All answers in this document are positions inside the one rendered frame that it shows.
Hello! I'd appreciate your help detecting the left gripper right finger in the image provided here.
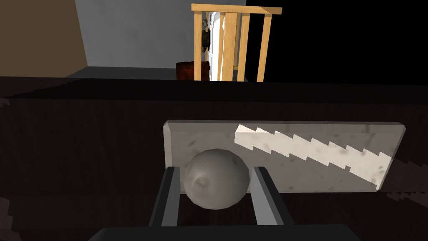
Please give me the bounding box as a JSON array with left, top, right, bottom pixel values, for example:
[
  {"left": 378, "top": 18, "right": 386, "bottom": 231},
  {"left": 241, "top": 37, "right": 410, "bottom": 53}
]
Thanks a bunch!
[{"left": 249, "top": 166, "right": 295, "bottom": 226}]

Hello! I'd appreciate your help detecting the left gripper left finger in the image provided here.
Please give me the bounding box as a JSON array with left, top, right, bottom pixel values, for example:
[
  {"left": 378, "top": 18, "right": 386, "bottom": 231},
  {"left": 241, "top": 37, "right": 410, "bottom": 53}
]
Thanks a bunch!
[{"left": 148, "top": 166, "right": 182, "bottom": 228}]

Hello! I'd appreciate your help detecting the grey ball knob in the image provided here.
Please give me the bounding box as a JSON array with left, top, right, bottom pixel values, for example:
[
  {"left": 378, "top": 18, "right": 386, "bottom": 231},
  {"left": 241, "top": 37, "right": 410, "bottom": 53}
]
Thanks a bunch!
[{"left": 180, "top": 148, "right": 251, "bottom": 210}]

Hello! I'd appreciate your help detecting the grey marble drawer front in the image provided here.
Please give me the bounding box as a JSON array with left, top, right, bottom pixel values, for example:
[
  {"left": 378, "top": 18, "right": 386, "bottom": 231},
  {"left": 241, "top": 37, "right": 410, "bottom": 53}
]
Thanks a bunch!
[{"left": 163, "top": 120, "right": 407, "bottom": 194}]

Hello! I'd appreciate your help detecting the reddish brown basket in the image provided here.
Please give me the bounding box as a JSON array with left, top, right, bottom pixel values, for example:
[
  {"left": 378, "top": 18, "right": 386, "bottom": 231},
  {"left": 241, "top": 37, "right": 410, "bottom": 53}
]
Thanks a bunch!
[{"left": 176, "top": 61, "right": 196, "bottom": 81}]

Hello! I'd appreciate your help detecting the light wooden chair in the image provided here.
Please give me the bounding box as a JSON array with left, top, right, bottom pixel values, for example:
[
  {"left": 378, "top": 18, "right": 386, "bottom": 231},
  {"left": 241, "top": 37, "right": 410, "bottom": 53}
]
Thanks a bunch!
[{"left": 191, "top": 3, "right": 283, "bottom": 82}]

